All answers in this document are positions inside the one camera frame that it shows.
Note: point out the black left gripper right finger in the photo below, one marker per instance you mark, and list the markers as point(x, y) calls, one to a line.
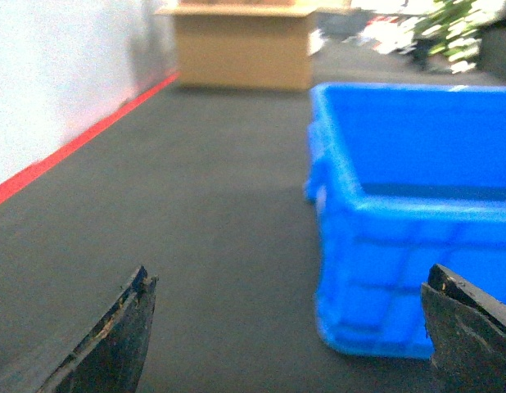
point(467, 327)

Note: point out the brown cardboard box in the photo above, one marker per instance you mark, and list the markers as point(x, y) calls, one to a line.
point(253, 47)

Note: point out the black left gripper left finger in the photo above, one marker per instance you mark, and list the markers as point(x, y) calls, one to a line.
point(111, 357)

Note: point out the red floor tape line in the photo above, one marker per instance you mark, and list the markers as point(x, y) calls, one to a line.
point(22, 179)

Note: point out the blue plastic crate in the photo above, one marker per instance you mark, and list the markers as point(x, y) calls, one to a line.
point(402, 177)

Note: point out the green potted plant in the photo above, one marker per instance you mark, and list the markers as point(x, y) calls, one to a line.
point(447, 39)

